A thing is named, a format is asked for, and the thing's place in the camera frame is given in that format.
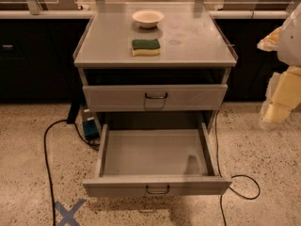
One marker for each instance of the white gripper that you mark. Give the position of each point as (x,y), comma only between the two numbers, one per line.
(291,45)

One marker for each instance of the grey drawer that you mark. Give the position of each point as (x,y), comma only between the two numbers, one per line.
(150,163)
(154,97)

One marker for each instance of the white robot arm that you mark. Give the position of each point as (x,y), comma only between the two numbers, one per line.
(289,42)

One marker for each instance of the grey drawer cabinet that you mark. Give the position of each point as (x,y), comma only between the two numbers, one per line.
(193,52)

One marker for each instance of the grey top drawer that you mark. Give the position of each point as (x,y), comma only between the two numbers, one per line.
(154,97)

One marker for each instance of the green yellow sponge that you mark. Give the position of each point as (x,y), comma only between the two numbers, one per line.
(145,47)

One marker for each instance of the white bowl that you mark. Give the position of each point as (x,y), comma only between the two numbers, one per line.
(148,18)

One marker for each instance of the blue power box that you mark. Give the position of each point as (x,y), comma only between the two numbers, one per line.
(89,125)

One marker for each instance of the blue tape cross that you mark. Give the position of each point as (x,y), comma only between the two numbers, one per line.
(68,215)

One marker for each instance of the dark lab bench cabinets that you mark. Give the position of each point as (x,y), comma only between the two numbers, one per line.
(36,64)

